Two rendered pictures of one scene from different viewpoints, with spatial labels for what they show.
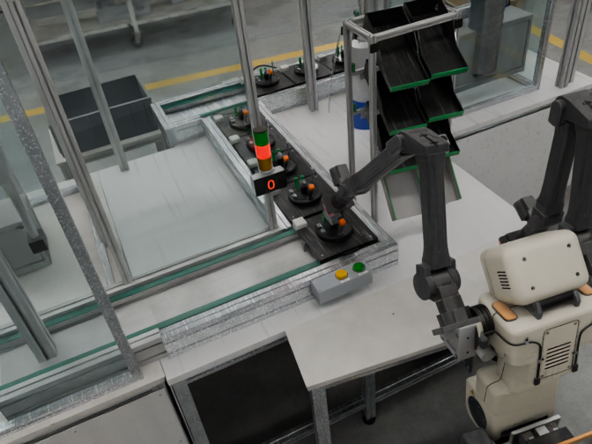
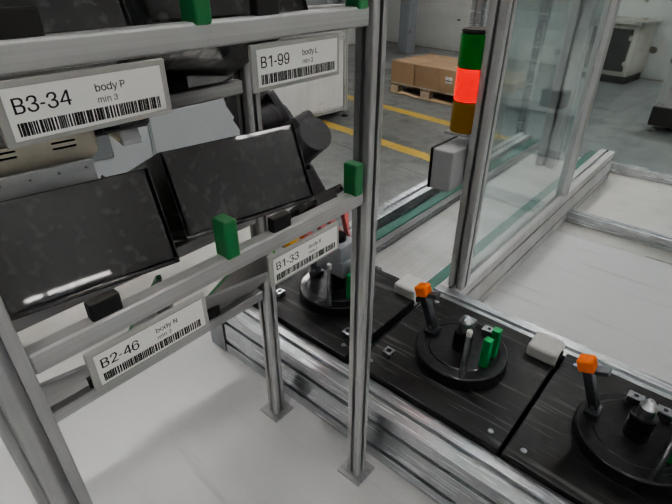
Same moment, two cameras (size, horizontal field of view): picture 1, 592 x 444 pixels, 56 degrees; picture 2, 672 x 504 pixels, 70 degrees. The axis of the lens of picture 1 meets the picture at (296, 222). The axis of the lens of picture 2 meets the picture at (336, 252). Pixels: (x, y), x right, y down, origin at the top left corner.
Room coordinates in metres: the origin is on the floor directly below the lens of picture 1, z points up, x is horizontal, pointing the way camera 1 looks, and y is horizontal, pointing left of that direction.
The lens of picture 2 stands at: (2.25, -0.49, 1.50)
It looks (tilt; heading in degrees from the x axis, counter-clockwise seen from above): 31 degrees down; 151
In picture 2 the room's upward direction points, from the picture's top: straight up
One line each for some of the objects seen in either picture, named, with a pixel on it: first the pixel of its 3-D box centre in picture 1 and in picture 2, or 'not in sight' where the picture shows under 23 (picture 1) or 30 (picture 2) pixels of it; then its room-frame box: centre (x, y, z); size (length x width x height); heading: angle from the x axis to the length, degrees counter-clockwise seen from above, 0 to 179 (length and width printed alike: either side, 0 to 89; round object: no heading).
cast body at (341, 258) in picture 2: (330, 210); (341, 253); (1.62, -0.13, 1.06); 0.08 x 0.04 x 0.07; 20
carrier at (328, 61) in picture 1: (343, 53); not in sight; (3.14, -0.40, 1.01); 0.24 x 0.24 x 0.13; 20
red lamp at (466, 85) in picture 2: (262, 149); (471, 83); (1.66, 0.08, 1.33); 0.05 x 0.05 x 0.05
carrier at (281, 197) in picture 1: (304, 188); (463, 335); (1.86, -0.05, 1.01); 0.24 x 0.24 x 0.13; 20
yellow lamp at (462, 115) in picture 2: (264, 161); (466, 115); (1.66, 0.08, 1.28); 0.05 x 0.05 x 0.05
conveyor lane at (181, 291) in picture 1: (261, 266); (429, 260); (1.53, 0.15, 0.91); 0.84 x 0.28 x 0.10; 110
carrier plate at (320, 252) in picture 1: (334, 232); (337, 297); (1.62, -0.14, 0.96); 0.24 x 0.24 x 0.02; 20
